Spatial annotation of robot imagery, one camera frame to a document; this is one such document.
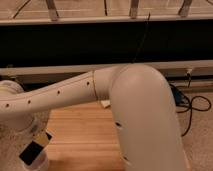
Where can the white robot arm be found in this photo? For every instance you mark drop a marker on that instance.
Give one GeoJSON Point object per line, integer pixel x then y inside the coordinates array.
{"type": "Point", "coordinates": [142, 104]}

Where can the beige rectangular block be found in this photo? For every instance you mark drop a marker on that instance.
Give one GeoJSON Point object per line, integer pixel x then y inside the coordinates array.
{"type": "Point", "coordinates": [105, 103]}

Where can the grey metal rail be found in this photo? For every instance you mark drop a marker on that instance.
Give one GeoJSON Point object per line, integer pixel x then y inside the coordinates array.
{"type": "Point", "coordinates": [55, 73]}

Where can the blue power adapter box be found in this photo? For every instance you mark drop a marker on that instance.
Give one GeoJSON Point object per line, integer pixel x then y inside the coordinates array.
{"type": "Point", "coordinates": [177, 96]}

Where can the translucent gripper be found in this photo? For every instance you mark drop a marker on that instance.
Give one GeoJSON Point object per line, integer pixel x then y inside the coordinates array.
{"type": "Point", "coordinates": [42, 139]}

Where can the black rectangular eraser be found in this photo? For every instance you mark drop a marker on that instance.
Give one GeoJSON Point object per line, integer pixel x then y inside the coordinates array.
{"type": "Point", "coordinates": [30, 153]}

